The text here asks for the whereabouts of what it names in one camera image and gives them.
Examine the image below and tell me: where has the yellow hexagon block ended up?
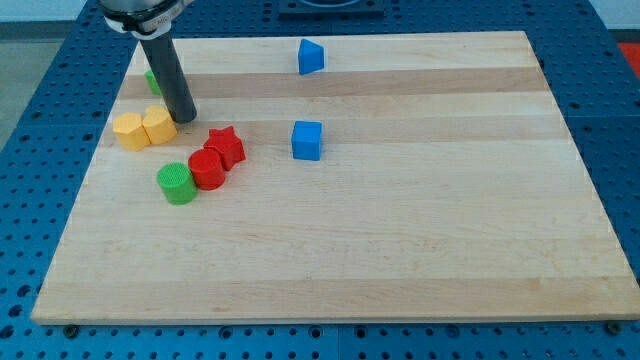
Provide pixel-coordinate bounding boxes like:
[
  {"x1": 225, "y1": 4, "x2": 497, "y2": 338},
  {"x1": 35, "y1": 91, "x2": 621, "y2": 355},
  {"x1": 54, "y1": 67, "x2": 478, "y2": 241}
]
[{"x1": 112, "y1": 112, "x2": 151, "y2": 151}]

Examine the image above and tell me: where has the red cylinder block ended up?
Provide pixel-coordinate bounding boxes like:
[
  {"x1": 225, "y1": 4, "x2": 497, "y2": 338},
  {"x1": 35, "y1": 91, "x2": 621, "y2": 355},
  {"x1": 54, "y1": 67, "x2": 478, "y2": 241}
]
[{"x1": 188, "y1": 148, "x2": 226, "y2": 191}]

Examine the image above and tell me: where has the green block behind rod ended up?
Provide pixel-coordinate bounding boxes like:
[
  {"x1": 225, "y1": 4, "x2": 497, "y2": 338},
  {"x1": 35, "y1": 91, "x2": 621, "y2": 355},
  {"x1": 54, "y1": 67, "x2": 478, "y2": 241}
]
[{"x1": 144, "y1": 70, "x2": 162, "y2": 96}]

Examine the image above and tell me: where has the blue triangular prism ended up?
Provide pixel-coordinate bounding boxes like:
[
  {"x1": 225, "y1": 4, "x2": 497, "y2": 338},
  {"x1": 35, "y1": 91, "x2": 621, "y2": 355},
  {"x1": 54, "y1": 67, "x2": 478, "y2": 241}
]
[{"x1": 297, "y1": 38, "x2": 325, "y2": 75}]

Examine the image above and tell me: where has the green cylinder block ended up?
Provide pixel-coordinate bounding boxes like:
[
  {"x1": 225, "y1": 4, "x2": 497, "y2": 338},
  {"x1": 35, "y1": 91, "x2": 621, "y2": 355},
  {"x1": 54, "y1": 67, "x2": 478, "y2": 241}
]
[{"x1": 156, "y1": 162, "x2": 197, "y2": 205}]

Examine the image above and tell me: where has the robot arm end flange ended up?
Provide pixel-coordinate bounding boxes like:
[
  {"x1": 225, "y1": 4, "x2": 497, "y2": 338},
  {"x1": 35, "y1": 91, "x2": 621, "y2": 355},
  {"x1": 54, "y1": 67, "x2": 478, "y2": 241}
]
[{"x1": 98, "y1": 0, "x2": 194, "y2": 40}]

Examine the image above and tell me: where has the wooden board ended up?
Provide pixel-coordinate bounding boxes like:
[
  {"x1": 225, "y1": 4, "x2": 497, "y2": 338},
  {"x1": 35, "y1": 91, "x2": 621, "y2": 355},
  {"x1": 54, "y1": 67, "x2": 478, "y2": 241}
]
[{"x1": 31, "y1": 31, "x2": 639, "y2": 325}]

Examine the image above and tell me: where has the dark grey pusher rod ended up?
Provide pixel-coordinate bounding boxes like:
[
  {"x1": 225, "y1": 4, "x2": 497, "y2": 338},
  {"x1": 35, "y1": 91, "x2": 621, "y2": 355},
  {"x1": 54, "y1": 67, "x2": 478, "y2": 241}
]
[{"x1": 140, "y1": 32, "x2": 197, "y2": 124}]

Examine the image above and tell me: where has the yellow heart block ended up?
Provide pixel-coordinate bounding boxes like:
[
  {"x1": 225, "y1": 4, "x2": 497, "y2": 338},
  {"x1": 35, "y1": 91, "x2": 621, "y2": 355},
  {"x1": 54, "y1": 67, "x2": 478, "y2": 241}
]
[{"x1": 142, "y1": 105, "x2": 178, "y2": 145}]

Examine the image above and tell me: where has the red star block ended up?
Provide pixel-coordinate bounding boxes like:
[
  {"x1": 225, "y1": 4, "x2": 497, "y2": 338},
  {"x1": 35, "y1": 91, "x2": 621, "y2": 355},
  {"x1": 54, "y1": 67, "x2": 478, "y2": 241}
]
[{"x1": 203, "y1": 126, "x2": 246, "y2": 171}]

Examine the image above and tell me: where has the blue cube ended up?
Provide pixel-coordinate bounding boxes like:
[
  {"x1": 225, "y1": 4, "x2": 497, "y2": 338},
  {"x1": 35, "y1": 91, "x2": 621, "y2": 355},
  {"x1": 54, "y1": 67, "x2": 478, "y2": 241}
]
[{"x1": 291, "y1": 121, "x2": 322, "y2": 161}]

